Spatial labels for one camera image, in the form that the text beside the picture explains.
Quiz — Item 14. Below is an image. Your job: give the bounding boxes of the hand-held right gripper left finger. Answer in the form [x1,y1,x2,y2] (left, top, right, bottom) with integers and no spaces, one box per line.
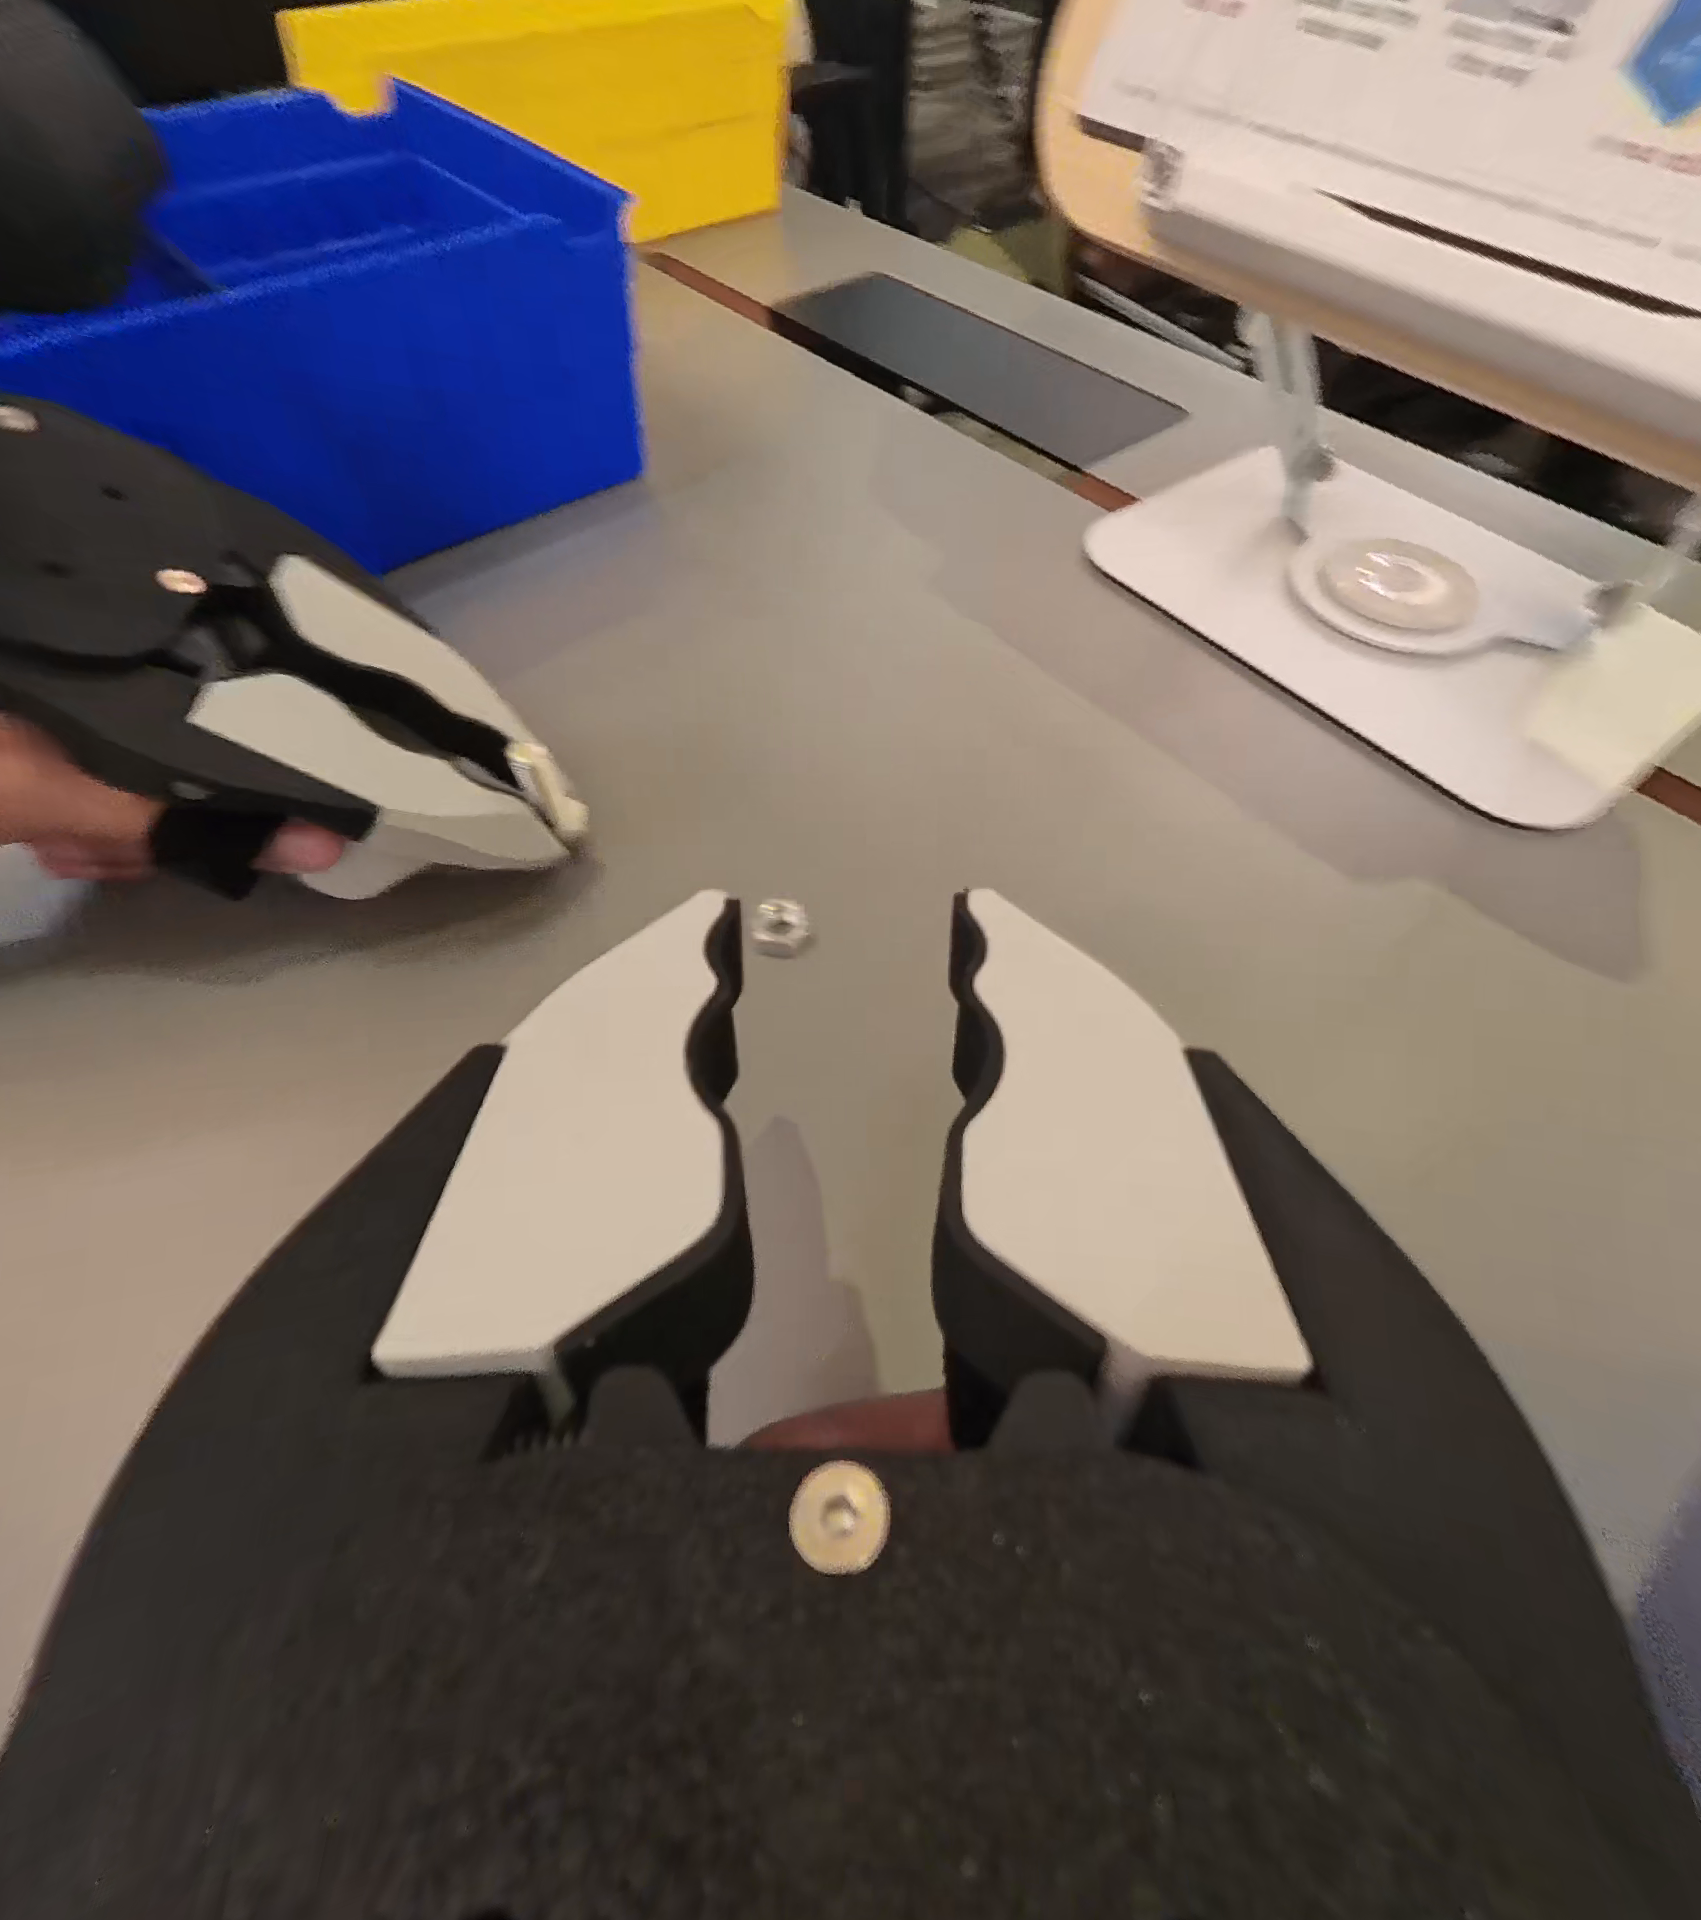
[371,889,755,1451]

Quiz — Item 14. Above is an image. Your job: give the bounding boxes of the yellow storage bin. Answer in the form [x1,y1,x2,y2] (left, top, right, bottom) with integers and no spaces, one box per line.
[276,0,795,247]

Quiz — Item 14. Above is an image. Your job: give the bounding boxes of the blue divided storage bin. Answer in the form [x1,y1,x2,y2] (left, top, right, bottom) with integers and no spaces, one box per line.
[0,82,647,581]

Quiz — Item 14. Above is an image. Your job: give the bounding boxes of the black office chair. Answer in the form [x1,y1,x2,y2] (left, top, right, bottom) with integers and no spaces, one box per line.
[795,0,1059,243]

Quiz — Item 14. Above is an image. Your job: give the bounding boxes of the steel hex bolt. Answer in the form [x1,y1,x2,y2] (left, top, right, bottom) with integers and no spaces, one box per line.
[502,739,592,846]

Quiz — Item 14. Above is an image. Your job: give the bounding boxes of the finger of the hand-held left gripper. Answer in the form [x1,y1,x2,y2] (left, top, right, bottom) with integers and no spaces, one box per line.
[185,673,592,907]
[255,555,554,791]

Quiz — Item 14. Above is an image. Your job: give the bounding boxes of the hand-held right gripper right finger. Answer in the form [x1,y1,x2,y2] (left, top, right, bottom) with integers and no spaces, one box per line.
[932,889,1317,1451]

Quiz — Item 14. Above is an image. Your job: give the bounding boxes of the grey wood-edged table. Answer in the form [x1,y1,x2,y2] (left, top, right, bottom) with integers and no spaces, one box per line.
[647,181,1701,884]

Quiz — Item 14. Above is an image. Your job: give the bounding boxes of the black table panel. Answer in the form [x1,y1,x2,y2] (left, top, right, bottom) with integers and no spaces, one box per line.
[774,271,1191,470]

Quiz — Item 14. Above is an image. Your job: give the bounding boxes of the instruction board on white stand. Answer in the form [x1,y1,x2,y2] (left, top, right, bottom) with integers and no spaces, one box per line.
[1036,0,1701,834]

